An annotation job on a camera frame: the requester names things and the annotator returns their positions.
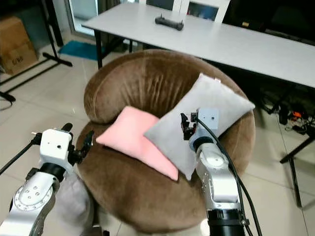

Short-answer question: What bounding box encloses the pink fabric pillow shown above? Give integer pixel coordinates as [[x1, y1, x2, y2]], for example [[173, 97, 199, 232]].
[[96, 106, 179, 181]]

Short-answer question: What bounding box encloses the brown round velvet sofa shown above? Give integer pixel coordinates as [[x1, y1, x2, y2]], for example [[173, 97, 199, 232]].
[[84, 49, 256, 234]]

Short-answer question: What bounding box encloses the teal floor mat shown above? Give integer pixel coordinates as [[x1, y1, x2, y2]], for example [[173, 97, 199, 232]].
[[58, 40, 99, 61]]

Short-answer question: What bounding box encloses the small printed cardboard box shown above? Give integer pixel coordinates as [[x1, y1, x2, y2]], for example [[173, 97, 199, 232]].
[[2, 42, 39, 75]]

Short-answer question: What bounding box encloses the white table with black legs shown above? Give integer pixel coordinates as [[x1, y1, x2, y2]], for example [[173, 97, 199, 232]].
[[81, 2, 315, 89]]

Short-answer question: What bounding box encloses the black handheld controller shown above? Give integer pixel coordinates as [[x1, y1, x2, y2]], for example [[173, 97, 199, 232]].
[[155, 15, 185, 31]]

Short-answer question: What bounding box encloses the large brown cardboard box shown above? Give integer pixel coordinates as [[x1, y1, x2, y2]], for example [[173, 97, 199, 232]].
[[0, 16, 31, 62]]

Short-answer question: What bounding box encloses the white wooden chair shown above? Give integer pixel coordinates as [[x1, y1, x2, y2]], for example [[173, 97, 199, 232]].
[[138, 0, 231, 23]]

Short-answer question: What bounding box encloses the white framed glass door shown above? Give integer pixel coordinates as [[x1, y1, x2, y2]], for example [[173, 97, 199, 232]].
[[66, 0, 138, 37]]

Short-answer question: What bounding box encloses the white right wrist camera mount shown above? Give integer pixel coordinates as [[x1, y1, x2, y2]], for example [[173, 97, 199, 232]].
[[194, 108, 220, 143]]

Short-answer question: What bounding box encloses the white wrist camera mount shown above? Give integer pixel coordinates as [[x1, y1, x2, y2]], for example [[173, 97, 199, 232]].
[[194, 108, 220, 143], [40, 129, 74, 165]]

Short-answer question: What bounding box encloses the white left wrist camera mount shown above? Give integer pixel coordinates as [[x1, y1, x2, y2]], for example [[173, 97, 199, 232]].
[[40, 129, 74, 165]]

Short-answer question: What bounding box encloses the black metal stand frame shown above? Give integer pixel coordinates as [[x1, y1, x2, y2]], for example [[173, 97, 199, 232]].
[[0, 0, 73, 102]]

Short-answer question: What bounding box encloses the black power strip with cables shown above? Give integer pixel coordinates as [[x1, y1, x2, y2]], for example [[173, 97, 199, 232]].
[[258, 84, 315, 136]]

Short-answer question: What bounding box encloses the black metal leg frame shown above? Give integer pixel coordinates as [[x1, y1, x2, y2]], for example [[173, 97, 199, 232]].
[[280, 147, 315, 208]]

